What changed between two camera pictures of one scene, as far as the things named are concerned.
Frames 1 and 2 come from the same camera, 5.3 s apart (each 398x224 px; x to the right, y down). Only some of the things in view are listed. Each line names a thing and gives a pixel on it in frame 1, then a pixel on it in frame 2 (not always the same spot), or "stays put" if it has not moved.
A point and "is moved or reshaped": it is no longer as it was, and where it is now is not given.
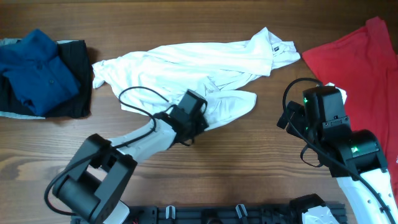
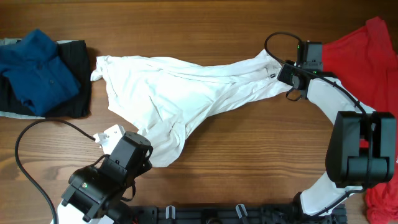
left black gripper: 200,121 -> 144,160
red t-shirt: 363,61 stays put
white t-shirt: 155,79 is moved or reshaped
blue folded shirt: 43,81 stays put
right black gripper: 292,115 -> 283,73
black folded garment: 74,53 stays put
